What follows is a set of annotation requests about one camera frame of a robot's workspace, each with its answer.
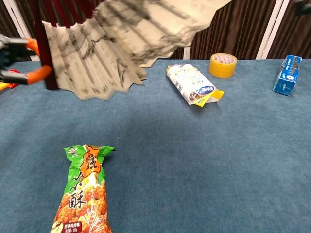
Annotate blue cardboard box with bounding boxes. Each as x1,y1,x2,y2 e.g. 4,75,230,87
273,54,303,96

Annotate white snack package yellow flap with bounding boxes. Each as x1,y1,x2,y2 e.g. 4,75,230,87
166,63,225,108

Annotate green orange snack bag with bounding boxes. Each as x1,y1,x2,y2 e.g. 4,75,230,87
50,144,116,233

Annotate brown pleated screen panel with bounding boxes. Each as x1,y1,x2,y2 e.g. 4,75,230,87
0,0,32,66
167,47,185,60
15,0,37,41
190,0,277,60
266,0,311,60

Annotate yellow packing tape roll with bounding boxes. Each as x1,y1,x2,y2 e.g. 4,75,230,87
208,53,238,78

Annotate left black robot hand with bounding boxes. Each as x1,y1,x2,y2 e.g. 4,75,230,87
0,33,53,86

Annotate yellow rubber chicken toy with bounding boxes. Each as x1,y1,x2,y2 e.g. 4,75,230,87
0,69,20,92

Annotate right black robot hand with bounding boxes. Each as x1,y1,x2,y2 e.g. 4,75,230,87
294,0,311,17

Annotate blue fabric tablecloth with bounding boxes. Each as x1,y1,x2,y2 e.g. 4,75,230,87
0,59,311,233

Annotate red-ribbed paper folding fan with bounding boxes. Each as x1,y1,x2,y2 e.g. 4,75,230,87
33,0,233,102

